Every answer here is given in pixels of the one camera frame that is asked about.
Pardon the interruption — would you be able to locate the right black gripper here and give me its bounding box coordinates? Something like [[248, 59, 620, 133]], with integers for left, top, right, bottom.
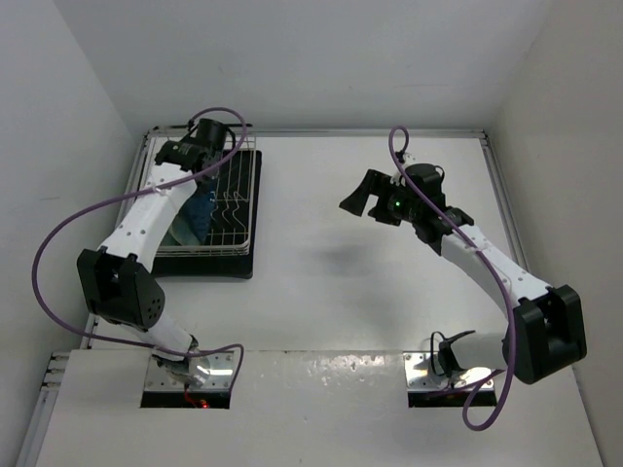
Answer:
[[341, 169, 421, 227]]

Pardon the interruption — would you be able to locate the dark blue leaf dish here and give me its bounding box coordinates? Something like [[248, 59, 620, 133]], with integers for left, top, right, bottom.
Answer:
[[185, 192, 215, 242]]

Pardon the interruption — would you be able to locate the light green plate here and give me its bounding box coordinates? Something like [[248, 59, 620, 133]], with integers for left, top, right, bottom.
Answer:
[[168, 215, 201, 246]]

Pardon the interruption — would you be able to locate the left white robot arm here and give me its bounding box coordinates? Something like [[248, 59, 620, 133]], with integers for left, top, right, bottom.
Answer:
[[77, 119, 229, 379]]

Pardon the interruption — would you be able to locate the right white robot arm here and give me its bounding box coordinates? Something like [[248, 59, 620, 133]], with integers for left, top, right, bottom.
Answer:
[[339, 163, 587, 384]]

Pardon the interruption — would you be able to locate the black drainer tray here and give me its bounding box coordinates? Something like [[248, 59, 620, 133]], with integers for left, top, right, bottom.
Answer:
[[153, 151, 262, 279]]

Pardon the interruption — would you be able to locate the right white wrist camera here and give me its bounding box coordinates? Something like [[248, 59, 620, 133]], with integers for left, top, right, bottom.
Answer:
[[392, 152, 416, 187]]

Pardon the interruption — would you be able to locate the white wire dish rack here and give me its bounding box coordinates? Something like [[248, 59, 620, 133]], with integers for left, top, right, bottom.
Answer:
[[140, 131, 258, 257]]

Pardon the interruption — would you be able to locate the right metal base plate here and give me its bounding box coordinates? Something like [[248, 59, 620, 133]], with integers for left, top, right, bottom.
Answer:
[[403, 351, 492, 393]]

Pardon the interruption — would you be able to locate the metal base plate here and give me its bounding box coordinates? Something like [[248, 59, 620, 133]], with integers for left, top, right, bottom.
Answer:
[[403, 351, 492, 393], [144, 352, 234, 392]]

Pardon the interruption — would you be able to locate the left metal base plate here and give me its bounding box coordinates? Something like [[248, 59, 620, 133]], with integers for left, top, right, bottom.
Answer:
[[144, 352, 234, 392]]

